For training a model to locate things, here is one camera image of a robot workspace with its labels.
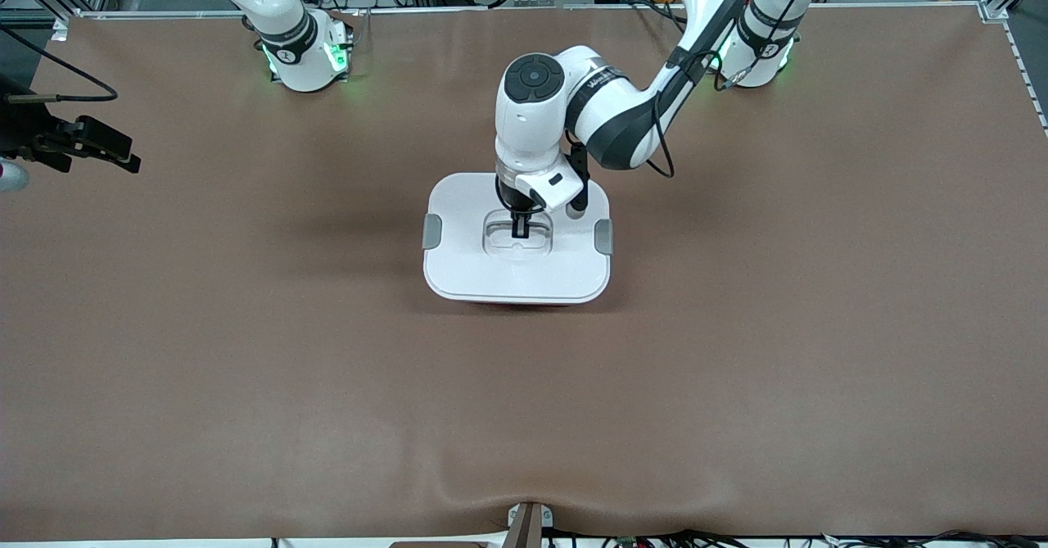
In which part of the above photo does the white perforated edge strip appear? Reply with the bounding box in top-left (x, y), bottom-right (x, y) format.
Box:
top-left (1003, 20), bottom-right (1048, 135)

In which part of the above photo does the white box lid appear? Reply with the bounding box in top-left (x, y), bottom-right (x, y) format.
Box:
top-left (422, 173), bottom-right (613, 303)

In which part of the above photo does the brown table cover mat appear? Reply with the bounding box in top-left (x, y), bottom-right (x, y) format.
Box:
top-left (0, 3), bottom-right (1048, 542)

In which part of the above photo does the metal table edge bracket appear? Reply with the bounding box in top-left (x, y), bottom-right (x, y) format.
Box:
top-left (506, 501), bottom-right (554, 548)

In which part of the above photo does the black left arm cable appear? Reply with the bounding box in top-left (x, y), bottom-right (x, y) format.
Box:
top-left (651, 0), bottom-right (820, 179)

